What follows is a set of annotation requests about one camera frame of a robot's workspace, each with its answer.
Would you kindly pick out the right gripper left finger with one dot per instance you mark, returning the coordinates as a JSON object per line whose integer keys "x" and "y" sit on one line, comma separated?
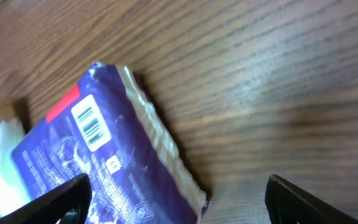
{"x": 67, "y": 203}

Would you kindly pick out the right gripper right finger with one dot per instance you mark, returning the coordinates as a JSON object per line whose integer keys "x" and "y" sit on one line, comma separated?
{"x": 287, "y": 203}

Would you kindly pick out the purple snack package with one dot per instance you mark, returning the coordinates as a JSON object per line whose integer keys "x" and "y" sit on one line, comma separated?
{"x": 107, "y": 128}

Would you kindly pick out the teal snack packet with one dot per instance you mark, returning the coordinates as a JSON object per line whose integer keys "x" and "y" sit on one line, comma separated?
{"x": 13, "y": 194}

